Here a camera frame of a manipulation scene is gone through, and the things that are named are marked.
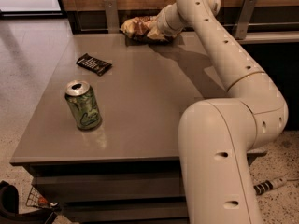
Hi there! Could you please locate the right metal bracket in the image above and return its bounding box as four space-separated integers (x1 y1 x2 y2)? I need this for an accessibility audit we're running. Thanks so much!
233 0 257 40

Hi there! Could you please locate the metal bracket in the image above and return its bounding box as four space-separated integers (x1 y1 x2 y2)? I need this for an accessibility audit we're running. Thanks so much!
233 0 257 40
104 0 120 34

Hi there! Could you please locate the grey drawer cabinet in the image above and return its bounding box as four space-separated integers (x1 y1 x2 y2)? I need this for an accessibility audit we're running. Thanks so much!
9 31 267 224

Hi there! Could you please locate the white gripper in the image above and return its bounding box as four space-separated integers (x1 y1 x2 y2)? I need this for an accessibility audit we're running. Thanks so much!
147 3 188 40

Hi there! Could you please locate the brown chip bag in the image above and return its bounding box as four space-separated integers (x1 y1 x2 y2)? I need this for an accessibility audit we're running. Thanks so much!
120 15 176 44

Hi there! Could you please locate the green soda can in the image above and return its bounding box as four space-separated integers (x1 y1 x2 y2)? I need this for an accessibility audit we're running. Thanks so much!
64 80 102 131

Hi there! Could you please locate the left metal bracket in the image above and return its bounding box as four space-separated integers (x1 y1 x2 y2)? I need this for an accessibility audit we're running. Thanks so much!
104 0 120 34

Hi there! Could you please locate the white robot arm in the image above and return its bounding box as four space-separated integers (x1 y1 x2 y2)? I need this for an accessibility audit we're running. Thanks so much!
157 0 288 224

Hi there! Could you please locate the wire basket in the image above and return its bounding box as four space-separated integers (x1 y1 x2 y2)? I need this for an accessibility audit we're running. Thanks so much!
25 187 59 209

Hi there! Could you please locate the black snack bar wrapper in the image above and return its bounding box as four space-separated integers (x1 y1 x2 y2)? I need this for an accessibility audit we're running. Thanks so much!
76 53 112 76

